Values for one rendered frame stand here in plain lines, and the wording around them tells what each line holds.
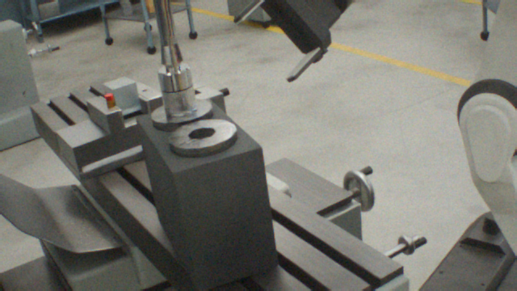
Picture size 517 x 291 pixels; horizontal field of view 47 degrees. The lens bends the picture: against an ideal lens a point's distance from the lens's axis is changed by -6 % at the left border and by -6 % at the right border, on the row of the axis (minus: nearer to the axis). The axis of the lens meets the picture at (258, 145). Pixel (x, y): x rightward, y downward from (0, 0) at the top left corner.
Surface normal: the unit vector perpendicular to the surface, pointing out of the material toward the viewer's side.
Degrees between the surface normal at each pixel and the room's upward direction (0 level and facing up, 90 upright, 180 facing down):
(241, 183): 90
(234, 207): 90
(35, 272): 0
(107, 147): 90
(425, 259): 0
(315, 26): 63
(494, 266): 0
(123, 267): 90
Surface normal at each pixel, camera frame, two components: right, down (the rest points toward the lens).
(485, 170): -0.62, 0.40
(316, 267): -0.13, -0.90
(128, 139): 0.55, 0.29
